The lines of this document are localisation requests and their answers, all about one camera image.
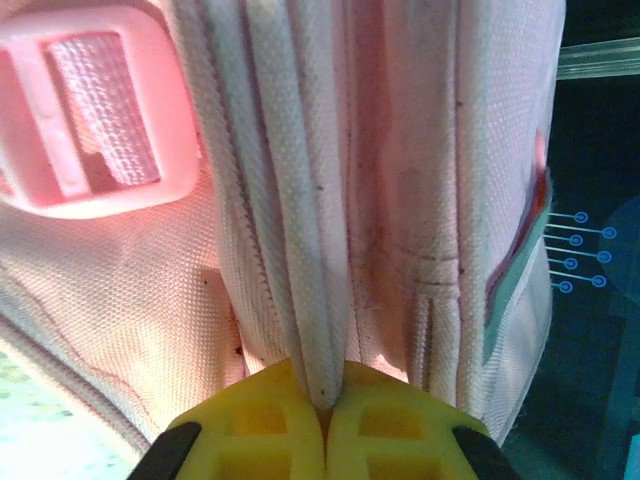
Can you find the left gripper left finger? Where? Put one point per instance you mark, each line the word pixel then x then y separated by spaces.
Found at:
pixel 250 440

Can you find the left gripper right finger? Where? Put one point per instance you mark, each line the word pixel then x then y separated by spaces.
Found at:
pixel 400 440

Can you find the pink backpack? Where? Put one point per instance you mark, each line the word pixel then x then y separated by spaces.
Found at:
pixel 300 200

